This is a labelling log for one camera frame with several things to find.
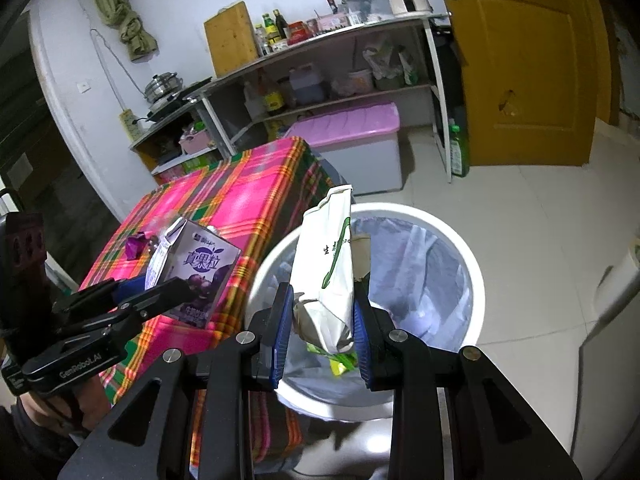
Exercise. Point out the purple plastic jug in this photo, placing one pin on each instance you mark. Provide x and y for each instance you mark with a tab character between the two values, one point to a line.
307	85

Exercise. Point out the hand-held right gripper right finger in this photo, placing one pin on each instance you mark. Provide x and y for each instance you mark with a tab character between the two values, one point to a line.
362	350

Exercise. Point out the clear plastic bin liner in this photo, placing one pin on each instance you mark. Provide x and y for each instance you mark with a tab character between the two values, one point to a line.
425	280

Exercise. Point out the person's left forearm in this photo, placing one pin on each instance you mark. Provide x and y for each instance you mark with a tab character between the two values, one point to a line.
30	450

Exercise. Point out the pink storage basket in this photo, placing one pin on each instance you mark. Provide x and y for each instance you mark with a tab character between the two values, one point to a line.
197	142

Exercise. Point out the white wall socket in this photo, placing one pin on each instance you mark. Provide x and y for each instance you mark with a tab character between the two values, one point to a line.
83	87

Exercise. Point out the pink plastic bucket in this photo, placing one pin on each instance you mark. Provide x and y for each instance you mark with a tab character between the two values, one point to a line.
360	82

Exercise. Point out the black induction cooker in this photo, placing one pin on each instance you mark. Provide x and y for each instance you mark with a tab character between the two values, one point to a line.
175	100

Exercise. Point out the yellow green snack wrapper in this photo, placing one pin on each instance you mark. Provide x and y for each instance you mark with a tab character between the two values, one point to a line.
342	360

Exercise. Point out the white metal shelf rack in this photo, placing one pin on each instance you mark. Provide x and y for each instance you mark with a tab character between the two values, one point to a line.
330	35

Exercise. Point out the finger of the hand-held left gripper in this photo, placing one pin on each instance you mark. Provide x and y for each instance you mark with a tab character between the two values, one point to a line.
130	287
165	295

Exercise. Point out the dark sauce bottle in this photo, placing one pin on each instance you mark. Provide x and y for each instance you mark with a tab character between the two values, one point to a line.
281	25

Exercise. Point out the clear plastic container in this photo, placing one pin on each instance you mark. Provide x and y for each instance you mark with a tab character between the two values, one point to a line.
365	5

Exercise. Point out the yellow power strip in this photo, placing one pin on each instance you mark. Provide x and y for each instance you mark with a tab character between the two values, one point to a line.
130	125

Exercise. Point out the green label sauce bottle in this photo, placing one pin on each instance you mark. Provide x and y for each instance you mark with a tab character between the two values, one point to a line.
271	30

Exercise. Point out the red lidded jar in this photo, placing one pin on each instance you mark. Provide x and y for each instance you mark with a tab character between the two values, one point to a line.
296	32

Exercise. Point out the white round trash bin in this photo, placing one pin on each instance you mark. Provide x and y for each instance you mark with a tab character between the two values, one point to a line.
400	210

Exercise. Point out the grey storage box purple lid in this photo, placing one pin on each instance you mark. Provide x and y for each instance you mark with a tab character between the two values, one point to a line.
350	122

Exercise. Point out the bundle of plastic bags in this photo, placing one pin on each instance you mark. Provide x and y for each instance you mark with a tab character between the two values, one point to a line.
390	62

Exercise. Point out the person's left hand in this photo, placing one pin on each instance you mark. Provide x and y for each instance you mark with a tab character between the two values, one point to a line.
95	395

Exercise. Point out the clear plastic wrapper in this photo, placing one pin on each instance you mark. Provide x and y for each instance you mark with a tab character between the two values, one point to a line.
162	227

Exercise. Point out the steel cooking pot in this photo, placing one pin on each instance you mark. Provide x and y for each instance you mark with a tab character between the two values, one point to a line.
162	87

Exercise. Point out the yellow wooden door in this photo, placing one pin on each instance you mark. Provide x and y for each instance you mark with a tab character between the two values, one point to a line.
530	70

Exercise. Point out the yellow label oil bottle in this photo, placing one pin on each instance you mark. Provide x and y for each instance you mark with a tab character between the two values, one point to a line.
274	97

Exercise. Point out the white paper bag green print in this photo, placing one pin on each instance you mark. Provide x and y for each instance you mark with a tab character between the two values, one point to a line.
325	270

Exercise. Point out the purple milk carton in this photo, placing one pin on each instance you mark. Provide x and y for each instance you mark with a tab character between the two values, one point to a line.
205	270

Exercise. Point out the purple candy wrapper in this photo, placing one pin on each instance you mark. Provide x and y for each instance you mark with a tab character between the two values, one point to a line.
136	246

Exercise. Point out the green plastic bottle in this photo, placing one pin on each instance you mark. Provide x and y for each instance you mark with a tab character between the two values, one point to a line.
457	152

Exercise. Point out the pink utensil box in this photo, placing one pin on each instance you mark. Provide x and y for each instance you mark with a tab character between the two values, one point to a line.
332	22

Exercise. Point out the white plastic bottle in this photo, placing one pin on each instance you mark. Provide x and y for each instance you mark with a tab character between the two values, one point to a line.
253	102

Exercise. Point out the hanging green cloth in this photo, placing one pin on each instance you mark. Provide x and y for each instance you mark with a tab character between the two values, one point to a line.
125	20

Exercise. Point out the pink plaid tablecloth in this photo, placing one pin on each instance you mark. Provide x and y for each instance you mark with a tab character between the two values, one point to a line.
240	195

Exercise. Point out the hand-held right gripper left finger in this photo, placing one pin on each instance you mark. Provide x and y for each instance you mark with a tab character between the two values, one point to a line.
281	335

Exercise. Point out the wooden cutting board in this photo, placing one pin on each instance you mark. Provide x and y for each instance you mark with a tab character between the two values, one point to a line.
231	40

